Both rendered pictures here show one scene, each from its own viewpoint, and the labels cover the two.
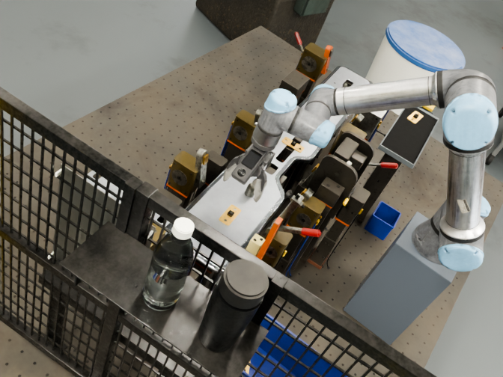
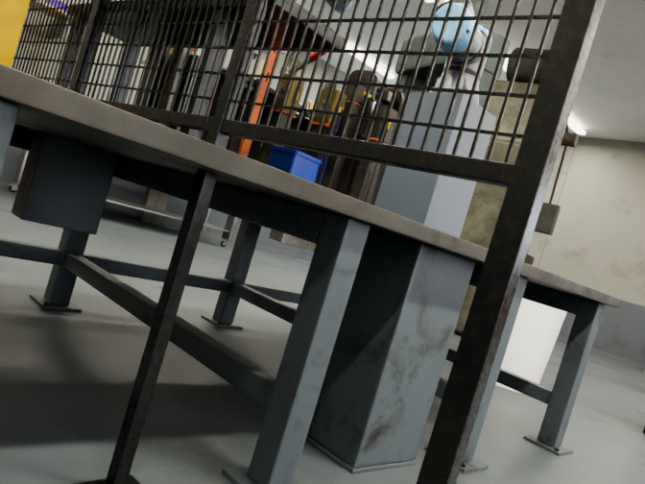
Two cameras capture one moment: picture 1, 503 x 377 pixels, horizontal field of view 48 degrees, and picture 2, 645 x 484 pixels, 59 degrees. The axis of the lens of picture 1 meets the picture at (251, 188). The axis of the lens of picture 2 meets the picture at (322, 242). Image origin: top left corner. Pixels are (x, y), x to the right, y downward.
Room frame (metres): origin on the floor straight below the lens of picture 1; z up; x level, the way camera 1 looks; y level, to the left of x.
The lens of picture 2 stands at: (-0.35, -1.19, 0.62)
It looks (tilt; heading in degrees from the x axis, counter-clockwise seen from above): 1 degrees down; 27
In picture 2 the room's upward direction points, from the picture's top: 17 degrees clockwise
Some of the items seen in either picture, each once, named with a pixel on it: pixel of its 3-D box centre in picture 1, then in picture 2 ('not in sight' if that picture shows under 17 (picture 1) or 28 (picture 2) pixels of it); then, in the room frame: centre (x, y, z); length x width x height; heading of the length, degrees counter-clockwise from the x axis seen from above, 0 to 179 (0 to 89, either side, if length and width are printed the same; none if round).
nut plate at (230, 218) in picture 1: (230, 214); not in sight; (1.20, 0.03, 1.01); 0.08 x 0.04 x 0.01; 168
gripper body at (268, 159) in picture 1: (258, 153); not in sight; (1.23, 0.02, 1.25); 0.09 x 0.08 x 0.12; 168
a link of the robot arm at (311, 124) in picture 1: (313, 125); not in sight; (1.24, -0.08, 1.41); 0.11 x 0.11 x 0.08; 89
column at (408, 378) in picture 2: not in sight; (379, 343); (1.35, -0.60, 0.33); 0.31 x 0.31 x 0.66; 72
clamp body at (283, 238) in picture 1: (265, 270); (280, 132); (1.16, -0.15, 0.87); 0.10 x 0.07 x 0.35; 77
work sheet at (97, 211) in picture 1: (96, 246); not in sight; (0.68, 0.24, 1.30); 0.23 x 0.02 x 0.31; 77
